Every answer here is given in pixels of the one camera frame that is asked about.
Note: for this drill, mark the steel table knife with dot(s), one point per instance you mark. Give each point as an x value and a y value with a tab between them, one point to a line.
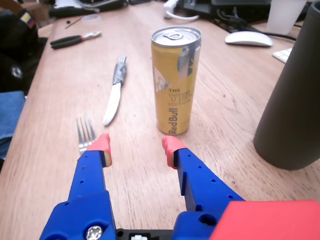
112	105

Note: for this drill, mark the white keyboard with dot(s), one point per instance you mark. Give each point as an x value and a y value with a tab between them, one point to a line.
283	55

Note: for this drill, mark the white paper cup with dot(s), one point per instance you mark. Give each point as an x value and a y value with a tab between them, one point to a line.
282	17

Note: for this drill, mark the black and grey flat bag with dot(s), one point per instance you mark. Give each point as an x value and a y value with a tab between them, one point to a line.
75	8

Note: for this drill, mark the yellow Red Bull can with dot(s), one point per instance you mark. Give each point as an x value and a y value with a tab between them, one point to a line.
172	82

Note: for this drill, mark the black bag with flag patch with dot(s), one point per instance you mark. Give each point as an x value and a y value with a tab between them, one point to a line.
17	50

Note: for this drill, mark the steel fork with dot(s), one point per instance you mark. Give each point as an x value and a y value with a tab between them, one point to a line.
85	140

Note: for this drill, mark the small fork taped to knife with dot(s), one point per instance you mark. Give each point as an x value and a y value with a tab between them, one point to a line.
122	59

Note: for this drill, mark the black laptop dock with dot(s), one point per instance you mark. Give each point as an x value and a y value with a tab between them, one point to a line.
225	6

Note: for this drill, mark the white power strip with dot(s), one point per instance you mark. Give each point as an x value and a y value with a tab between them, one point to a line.
170	10

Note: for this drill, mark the blue gripper finger with pink tip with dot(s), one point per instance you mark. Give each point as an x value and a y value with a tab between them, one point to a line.
85	205
202	185

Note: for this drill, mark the dark grey cylinder bottle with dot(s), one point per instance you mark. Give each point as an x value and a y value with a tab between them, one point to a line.
295	105

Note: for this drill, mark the blue denim cloth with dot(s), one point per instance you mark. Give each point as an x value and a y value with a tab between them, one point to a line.
10	117

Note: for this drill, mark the white computer mouse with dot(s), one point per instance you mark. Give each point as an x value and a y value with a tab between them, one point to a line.
247	38

